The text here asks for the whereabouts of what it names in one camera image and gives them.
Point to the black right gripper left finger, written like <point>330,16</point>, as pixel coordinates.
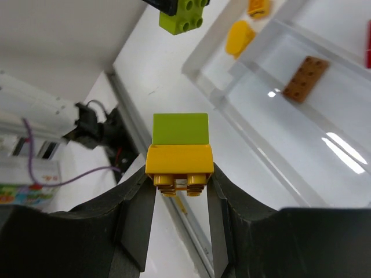
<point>107,236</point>

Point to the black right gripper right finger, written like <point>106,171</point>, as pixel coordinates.
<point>250,239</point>

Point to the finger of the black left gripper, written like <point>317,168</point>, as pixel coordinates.
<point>168,7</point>

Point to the yellow rounded lego brick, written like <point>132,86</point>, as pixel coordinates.
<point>239,37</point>

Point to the yellow striped lego brick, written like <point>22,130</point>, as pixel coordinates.
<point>258,9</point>

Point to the yellow lego brick with studs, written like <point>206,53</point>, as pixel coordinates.
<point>175,168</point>

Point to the lime green sloped lego brick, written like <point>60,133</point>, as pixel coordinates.
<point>180,129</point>

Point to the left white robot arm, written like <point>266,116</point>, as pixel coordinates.
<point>55,54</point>

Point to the white divided sorting tray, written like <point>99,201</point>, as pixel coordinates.
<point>311,154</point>

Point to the brown flat lego plate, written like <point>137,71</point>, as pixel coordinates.
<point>305,78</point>

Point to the aluminium front rail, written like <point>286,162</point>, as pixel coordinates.
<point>141,136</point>

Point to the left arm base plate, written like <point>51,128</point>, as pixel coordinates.
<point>95,127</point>

